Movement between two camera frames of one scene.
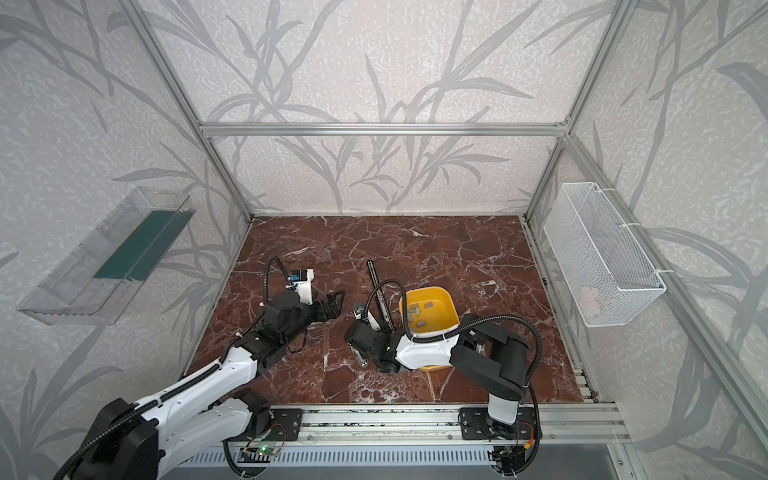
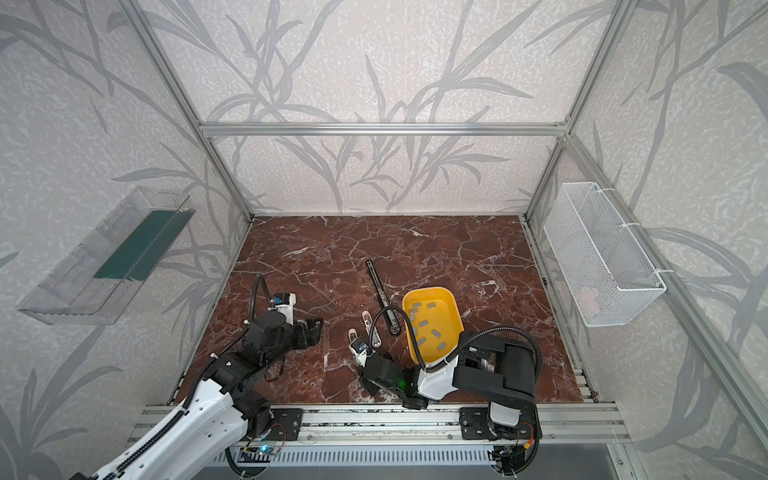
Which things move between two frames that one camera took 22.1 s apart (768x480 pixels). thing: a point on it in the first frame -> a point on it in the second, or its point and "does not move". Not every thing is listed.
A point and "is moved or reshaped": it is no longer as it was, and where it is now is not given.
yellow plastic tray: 431,309 does not move
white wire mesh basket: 608,274 does not move
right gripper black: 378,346 -> 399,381
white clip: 358,311 is moved or reshaped
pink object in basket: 588,301 does not move
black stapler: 380,297 does not move
